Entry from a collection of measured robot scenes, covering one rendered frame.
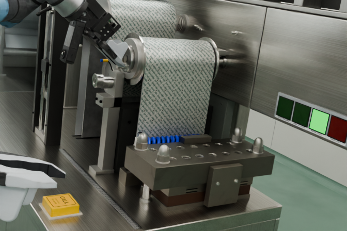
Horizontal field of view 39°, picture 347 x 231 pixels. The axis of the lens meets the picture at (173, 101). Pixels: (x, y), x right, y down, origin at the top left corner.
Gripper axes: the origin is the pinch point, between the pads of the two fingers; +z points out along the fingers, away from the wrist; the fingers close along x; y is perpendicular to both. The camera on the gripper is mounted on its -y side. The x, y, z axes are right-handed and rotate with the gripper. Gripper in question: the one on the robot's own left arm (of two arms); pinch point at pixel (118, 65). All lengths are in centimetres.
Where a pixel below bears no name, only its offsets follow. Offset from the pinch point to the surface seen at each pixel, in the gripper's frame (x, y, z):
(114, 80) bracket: 2.2, -3.5, 3.6
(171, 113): -5.6, 0.3, 20.2
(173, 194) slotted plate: -24.2, -17.3, 23.9
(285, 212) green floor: 98, 29, 226
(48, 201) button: -15.2, -38.0, 2.7
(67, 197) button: -14.1, -34.6, 6.7
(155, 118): -5.6, -4.0, 17.2
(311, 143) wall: 152, 99, 268
